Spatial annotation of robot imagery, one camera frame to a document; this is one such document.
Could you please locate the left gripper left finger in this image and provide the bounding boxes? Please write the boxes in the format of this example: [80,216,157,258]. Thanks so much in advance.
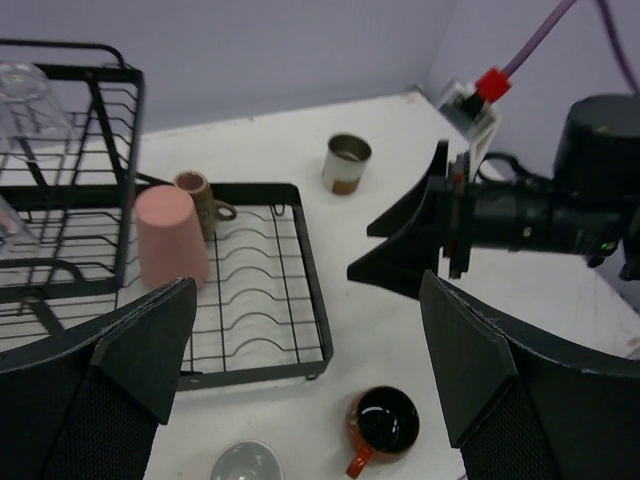
[1,278,197,479]

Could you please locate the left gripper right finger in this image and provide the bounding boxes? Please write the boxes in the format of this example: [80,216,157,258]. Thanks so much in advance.
[420,273,639,479]

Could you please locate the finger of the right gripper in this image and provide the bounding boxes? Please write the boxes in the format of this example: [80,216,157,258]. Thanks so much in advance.
[347,140,449,300]

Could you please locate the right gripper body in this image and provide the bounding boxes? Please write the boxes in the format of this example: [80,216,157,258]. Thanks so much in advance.
[437,94,639,278]

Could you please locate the white and brown cup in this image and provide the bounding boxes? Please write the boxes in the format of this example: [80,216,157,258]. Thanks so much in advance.
[321,133,372,195]

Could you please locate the red orange mug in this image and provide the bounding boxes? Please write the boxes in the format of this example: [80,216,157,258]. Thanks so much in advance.
[345,385,420,479]

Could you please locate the pink mug white inside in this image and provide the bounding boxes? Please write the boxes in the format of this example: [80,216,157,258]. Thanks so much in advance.
[210,440,284,480]

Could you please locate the tall pink cup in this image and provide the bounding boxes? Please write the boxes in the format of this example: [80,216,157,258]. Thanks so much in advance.
[135,185,210,289]

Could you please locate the brown mug with handle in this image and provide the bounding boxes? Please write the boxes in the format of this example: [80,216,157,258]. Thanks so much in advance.
[173,171,238,242]

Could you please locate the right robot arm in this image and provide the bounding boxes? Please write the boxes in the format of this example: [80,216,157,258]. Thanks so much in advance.
[347,94,639,299]

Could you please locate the clear glass near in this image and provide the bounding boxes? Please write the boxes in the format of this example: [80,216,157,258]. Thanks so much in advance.
[1,197,40,286]

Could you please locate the clear glass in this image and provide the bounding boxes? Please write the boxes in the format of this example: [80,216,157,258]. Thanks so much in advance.
[1,197,40,286]
[1,61,76,163]

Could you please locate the clear glass far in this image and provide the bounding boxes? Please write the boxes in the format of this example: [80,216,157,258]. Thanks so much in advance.
[1,61,76,163]

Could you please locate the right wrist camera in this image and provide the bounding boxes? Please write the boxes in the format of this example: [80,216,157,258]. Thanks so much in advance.
[435,79,501,174]

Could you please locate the black wire dish rack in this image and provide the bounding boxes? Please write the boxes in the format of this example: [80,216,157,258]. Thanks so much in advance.
[1,39,333,391]

